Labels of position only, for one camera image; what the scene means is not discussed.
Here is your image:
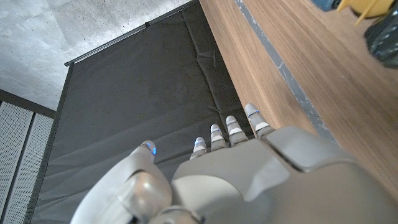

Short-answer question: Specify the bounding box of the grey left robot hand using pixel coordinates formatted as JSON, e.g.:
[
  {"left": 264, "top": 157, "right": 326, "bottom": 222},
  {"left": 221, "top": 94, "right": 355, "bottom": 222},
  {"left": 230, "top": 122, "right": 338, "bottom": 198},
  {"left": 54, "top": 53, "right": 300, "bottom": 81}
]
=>
[{"left": 70, "top": 103, "right": 398, "bottom": 224}]

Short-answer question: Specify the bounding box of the blue toy car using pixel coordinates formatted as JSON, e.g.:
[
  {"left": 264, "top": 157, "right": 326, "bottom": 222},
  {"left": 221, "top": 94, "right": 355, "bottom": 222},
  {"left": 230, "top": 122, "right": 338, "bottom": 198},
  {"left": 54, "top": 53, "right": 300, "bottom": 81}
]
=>
[{"left": 310, "top": 0, "right": 342, "bottom": 12}]

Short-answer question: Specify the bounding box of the black toy car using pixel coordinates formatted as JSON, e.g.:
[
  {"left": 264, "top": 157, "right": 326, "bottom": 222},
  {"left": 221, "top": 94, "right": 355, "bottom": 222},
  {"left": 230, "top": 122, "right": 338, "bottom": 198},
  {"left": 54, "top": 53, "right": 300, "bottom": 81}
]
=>
[{"left": 364, "top": 6, "right": 398, "bottom": 70}]

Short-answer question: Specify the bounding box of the gold toy car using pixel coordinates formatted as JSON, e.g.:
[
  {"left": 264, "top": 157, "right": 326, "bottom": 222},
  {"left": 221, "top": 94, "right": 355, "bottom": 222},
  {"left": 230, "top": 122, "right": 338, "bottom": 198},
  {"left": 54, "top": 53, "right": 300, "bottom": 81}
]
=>
[{"left": 337, "top": 0, "right": 396, "bottom": 26}]

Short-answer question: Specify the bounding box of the black backdrop curtain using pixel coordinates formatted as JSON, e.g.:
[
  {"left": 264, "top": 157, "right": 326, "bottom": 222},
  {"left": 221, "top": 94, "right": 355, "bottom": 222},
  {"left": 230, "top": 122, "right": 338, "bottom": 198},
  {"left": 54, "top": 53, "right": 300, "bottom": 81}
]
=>
[{"left": 24, "top": 0, "right": 256, "bottom": 224}]

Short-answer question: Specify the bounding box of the black backdrop frame pole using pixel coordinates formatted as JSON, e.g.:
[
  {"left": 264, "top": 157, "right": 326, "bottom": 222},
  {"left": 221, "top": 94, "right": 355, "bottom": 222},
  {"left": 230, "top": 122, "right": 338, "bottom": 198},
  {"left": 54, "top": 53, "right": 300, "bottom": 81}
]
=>
[{"left": 63, "top": 0, "right": 200, "bottom": 67}]

